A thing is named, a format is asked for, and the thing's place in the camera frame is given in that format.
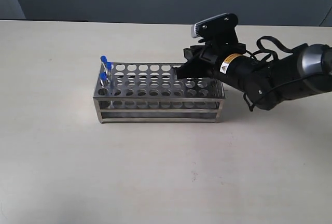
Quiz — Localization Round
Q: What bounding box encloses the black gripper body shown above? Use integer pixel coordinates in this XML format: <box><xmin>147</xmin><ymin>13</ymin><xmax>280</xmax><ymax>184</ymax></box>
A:
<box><xmin>184</xmin><ymin>44</ymin><xmax>257</xmax><ymax>94</ymax></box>

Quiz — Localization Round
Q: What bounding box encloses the blue capped tube back row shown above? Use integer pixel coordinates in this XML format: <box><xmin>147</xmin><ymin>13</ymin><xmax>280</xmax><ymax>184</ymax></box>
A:
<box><xmin>100</xmin><ymin>72</ymin><xmax>109</xmax><ymax>87</ymax></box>

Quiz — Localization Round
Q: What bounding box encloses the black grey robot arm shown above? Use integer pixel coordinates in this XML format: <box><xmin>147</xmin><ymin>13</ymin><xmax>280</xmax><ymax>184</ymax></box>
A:
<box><xmin>174</xmin><ymin>43</ymin><xmax>331</xmax><ymax>111</ymax></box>

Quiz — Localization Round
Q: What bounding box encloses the stainless steel test tube rack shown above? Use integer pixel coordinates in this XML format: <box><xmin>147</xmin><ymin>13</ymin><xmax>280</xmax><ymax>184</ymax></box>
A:
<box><xmin>93</xmin><ymin>62</ymin><xmax>225</xmax><ymax>123</ymax></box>

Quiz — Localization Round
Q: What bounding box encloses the black cable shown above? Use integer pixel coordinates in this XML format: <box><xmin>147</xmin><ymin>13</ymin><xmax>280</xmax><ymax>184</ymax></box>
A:
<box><xmin>243</xmin><ymin>35</ymin><xmax>332</xmax><ymax>112</ymax></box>

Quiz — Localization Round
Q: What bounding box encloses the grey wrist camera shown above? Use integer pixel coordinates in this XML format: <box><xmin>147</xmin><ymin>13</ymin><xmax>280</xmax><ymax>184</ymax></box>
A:
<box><xmin>191</xmin><ymin>13</ymin><xmax>239</xmax><ymax>44</ymax></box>

